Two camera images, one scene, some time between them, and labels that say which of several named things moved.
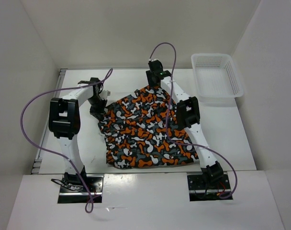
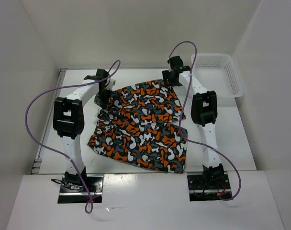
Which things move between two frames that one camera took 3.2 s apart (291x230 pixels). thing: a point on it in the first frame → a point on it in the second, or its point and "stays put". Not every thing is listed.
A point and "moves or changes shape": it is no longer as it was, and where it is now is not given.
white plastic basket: x=218 y=81 stays put
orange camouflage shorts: x=142 y=131 moves or changes shape
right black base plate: x=198 y=190 stays put
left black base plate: x=73 y=190 stays put
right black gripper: x=151 y=82 → x=166 y=75
